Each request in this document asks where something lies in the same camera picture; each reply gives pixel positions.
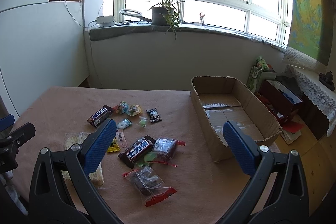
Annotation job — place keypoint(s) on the yellow green triangular snack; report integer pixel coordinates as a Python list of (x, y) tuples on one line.
[(134, 110)]

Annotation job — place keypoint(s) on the pale cracker packet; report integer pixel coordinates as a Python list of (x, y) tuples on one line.
[(73, 138)]

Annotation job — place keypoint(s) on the clear bag dark snack red-edged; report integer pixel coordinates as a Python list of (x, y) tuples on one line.
[(151, 187)]

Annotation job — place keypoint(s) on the ring light on sill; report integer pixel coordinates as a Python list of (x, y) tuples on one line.
[(135, 14)]

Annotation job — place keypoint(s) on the white lace cloth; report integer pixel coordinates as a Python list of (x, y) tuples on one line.
[(319, 94)]

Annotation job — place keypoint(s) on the yellow landscape wall painting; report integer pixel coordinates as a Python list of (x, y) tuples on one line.
[(311, 34)]

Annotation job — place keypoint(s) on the Snickers bar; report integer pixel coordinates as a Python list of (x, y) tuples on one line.
[(98, 117), (137, 151)]

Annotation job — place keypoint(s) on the white ring mint packet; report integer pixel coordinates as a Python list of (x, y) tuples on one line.
[(125, 123)]

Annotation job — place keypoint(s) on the green candy clear wrapper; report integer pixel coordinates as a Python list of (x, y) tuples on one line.
[(142, 121)]

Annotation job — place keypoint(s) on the white power box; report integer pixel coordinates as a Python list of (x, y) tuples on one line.
[(105, 21)]

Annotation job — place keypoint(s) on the green snack bag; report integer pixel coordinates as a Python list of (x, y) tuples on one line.
[(259, 72)]

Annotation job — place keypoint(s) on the dark red box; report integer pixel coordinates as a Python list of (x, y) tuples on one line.
[(280, 100)]

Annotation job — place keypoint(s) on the black white candy packet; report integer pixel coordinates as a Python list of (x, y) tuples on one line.
[(153, 115)]

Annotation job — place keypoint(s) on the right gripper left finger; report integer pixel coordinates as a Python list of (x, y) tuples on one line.
[(61, 190)]

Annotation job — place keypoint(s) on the green leaf wrapper candy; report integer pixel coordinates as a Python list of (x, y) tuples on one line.
[(152, 158)]

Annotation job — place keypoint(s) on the dark object on lace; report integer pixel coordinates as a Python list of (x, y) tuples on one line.
[(327, 80)]

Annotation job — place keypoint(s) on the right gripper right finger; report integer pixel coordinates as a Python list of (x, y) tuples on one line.
[(277, 189)]

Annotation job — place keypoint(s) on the orange blue triangular snack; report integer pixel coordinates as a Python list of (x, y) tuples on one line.
[(121, 108)]

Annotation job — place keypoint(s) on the potted spider plant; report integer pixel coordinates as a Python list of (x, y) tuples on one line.
[(167, 13)]

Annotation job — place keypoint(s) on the small white pink candy packet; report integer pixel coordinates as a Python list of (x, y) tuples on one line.
[(120, 138)]

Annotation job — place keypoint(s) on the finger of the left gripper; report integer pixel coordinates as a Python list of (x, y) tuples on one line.
[(6, 122)]

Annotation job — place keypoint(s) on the small yellow candy packet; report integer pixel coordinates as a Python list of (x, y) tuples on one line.
[(113, 147)]

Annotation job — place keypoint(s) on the small figurine on sill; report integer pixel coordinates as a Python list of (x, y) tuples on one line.
[(202, 15)]

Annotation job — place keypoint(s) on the brown cardboard box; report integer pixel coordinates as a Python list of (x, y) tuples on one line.
[(220, 99)]

